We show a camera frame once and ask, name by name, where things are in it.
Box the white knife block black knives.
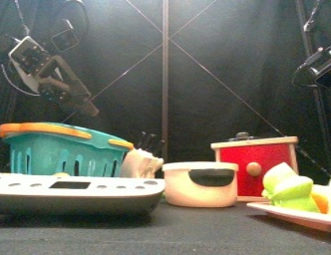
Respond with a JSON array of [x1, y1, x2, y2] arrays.
[[120, 130, 167, 179]]

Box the grey toy scale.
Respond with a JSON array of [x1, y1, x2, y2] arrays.
[[0, 171, 167, 217]]

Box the red wooden box with knob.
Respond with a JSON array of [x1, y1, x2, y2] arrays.
[[209, 131, 300, 203]]

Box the light green toy vegetable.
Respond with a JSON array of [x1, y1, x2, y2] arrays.
[[260, 161, 322, 213]]

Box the orange toy food piece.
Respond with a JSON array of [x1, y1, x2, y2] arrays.
[[311, 183, 331, 214]]

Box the white pink-rimmed plate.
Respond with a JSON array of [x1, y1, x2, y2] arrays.
[[245, 201, 331, 234]]

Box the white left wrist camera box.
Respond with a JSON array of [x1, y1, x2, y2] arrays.
[[7, 35, 57, 95]]

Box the teal basket with orange handles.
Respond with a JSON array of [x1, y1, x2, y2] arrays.
[[0, 122, 136, 178]]

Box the grey vertical frame pole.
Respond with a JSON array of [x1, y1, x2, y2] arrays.
[[161, 0, 171, 163]]

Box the white pot with black handle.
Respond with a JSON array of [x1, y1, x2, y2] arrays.
[[163, 160, 240, 209]]

